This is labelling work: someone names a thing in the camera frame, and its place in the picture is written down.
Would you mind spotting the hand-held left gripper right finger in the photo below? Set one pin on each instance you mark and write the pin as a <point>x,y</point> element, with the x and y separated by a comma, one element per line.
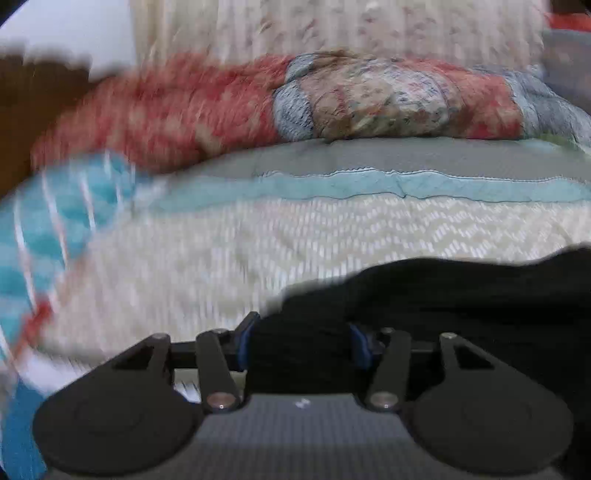
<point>359,346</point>

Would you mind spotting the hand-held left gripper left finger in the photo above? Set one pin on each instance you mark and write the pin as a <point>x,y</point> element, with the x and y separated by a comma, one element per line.
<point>245,344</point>

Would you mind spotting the black pants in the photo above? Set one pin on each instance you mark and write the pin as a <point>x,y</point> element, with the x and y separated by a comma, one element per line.
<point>461,295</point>

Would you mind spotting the zigzag patterned bedspread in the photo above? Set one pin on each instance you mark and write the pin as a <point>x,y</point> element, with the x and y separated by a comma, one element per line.
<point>277,240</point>

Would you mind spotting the teal white lattice cloth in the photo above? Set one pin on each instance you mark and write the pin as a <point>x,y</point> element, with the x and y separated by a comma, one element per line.
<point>51,212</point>

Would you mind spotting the red floral patchwork quilt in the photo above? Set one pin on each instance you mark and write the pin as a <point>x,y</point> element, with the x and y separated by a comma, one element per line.
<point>184,106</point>

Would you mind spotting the floral leaf print curtain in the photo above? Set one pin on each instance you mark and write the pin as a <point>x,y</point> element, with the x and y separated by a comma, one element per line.
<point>346,27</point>

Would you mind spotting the dark wooden headboard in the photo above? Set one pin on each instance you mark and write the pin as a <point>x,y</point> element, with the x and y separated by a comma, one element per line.
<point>32,106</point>

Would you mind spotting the clear plastic storage box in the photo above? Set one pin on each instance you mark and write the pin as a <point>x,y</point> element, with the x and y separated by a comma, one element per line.
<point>570,60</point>

